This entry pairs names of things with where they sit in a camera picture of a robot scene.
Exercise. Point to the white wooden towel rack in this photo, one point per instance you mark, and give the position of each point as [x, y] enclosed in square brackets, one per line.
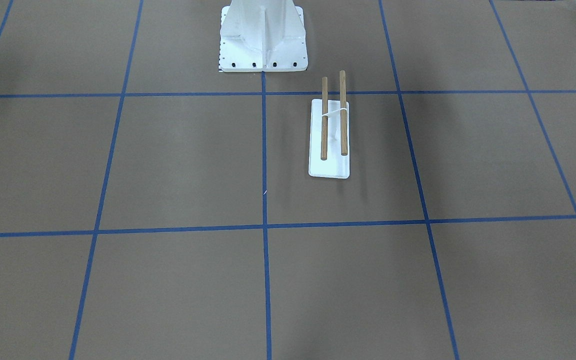
[329, 146]

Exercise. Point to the white pedestal column base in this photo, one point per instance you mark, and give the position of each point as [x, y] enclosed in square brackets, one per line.
[262, 36]

